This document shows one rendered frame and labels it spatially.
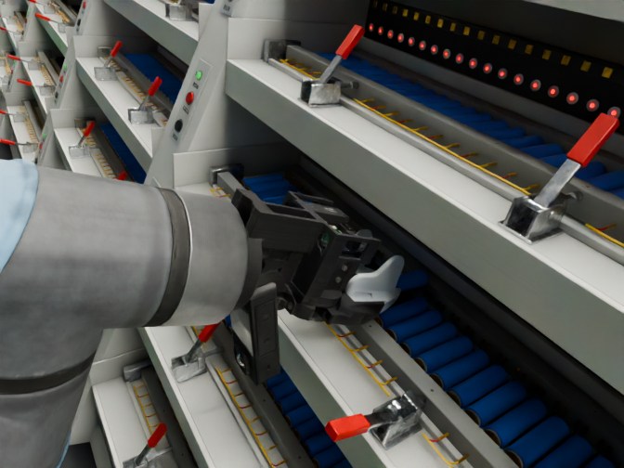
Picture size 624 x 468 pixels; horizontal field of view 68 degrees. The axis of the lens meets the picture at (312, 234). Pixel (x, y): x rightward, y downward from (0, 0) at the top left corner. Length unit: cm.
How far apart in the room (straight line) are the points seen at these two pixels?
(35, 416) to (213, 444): 31
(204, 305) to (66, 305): 8
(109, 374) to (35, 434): 56
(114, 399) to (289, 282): 55
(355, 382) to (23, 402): 26
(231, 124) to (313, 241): 37
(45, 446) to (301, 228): 21
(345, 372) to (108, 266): 25
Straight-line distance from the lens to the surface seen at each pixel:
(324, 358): 44
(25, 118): 193
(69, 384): 31
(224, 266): 29
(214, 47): 69
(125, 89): 110
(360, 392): 43
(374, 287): 42
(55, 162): 141
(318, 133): 47
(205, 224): 29
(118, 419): 84
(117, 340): 83
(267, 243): 33
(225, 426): 60
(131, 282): 27
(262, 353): 39
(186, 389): 64
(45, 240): 25
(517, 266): 33
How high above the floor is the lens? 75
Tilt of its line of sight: 17 degrees down
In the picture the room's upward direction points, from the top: 28 degrees clockwise
